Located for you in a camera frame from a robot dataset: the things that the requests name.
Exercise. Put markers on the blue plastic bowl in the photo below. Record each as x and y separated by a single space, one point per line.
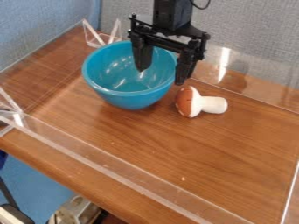
110 73

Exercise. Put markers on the black stand leg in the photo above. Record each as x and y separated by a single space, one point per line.
11 214

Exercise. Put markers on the white power strip below table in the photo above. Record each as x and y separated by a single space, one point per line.
76 211

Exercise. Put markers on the clear acrylic barrier frame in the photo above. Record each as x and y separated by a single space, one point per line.
155 167

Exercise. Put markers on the brown white toy mushroom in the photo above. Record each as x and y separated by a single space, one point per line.
190 102

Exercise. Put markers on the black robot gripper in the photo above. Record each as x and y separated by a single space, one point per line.
168 30

